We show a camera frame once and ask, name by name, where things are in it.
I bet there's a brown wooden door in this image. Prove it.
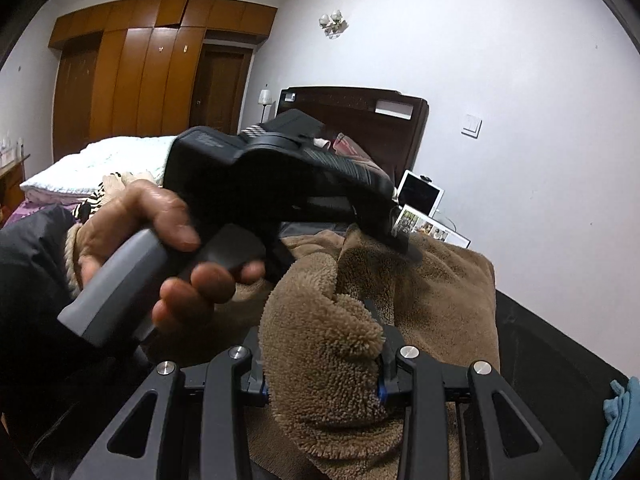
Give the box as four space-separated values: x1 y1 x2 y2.
189 44 253 134

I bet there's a white wall switch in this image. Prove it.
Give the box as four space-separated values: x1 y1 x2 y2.
461 114 483 139

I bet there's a wall lamp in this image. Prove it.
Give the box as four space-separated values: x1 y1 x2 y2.
318 10 348 39

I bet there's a dark wooden headboard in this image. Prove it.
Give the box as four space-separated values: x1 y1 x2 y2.
277 86 430 184

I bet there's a white quilt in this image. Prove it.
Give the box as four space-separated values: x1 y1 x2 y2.
20 136 176 205

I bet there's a photo frame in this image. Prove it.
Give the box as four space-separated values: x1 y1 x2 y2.
392 205 471 248

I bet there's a brown fleece garment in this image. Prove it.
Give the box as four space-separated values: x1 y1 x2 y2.
216 228 499 479

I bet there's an orange wooden wardrobe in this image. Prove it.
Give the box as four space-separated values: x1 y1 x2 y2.
49 0 277 159

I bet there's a blue towel cloth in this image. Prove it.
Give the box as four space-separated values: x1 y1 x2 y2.
590 376 639 479

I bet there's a bedside lamp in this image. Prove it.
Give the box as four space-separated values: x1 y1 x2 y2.
258 88 273 122

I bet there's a white tablet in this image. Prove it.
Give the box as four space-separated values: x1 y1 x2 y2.
397 170 445 217

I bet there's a black jacket forearm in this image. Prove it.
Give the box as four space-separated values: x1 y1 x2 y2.
1 206 150 479

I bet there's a person left hand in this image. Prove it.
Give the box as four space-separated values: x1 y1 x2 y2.
67 180 265 334

